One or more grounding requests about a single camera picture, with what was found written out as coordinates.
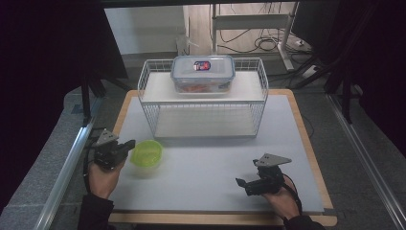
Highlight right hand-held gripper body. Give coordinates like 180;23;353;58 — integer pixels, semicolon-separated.
244;152;293;196

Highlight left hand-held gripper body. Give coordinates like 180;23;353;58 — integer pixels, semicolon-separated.
92;128;128;171

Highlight round container with green lid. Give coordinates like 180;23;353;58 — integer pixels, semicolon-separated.
128;139;165;177

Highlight white wire shelf rack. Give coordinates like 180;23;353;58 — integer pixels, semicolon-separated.
137;57;270;140

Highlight clear rectangular container blue-rimmed lid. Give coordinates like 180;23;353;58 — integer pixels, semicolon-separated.
169;55;237;96

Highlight person's right hand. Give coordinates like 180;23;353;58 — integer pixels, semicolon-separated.
260;176;302;221

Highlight person's left hand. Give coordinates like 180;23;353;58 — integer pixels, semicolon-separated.
87;157;127;200

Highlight wooden-edged white work board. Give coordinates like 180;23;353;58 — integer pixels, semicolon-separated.
109;94;327;215

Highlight black stand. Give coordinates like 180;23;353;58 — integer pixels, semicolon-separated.
79;71;108;128
323;61;356;125

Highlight dark curtain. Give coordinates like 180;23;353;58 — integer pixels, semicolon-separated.
0;0;129;212
291;0;406;154

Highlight white power strip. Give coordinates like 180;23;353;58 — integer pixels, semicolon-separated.
301;64;319;80

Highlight white panel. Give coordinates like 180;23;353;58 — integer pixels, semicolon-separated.
103;5;190;56

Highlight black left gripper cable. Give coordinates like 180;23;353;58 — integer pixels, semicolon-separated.
82;140;99;195

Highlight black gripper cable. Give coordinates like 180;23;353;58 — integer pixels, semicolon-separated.
82;140;99;195
282;172;304;216

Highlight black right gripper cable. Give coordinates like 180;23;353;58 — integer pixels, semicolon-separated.
282;172;304;216

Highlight aluminium rail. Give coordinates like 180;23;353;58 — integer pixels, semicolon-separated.
33;95;103;230
326;93;406;230

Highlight black floor cables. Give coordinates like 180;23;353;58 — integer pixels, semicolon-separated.
218;28;312;56

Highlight white desk frame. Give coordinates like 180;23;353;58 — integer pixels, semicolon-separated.
210;2;297;72

